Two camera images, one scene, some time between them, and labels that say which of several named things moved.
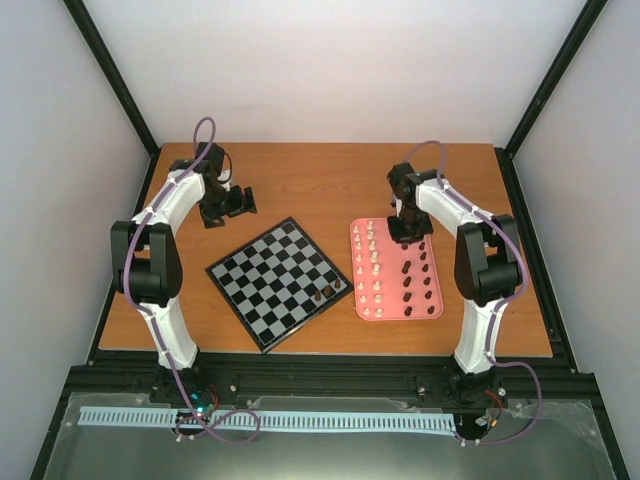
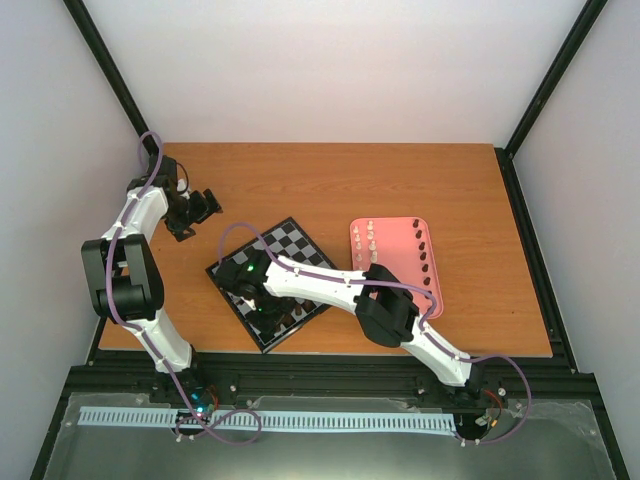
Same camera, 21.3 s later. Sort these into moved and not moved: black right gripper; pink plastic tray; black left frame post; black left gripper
Moved: black left gripper; black right gripper
Not moved: black left frame post; pink plastic tray
